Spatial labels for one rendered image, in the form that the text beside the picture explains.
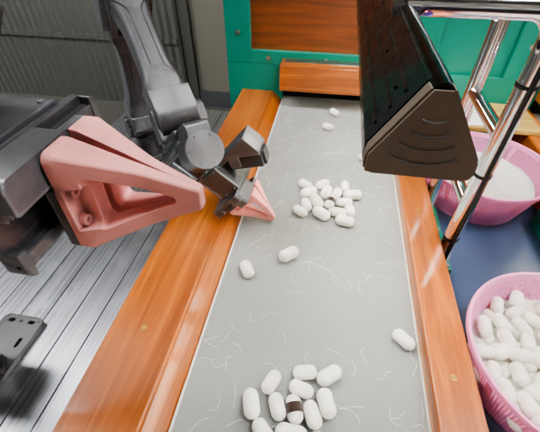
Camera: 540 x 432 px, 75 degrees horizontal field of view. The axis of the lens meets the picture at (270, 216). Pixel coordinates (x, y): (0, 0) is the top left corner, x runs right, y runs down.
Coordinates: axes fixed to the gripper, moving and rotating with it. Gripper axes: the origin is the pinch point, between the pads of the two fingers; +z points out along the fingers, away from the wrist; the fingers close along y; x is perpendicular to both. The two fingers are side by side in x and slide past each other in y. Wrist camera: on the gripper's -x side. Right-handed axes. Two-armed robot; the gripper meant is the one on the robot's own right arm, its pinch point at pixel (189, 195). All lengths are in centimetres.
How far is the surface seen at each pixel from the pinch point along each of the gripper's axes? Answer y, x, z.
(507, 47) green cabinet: 87, 15, 50
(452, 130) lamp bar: 8.4, -1.3, 15.7
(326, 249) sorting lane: 27.8, 33.0, 10.4
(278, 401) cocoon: 1.0, 31.2, 6.0
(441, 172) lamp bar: 8.5, 2.1, 16.2
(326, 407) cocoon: 1.2, 31.0, 11.6
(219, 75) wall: 228, 85, -70
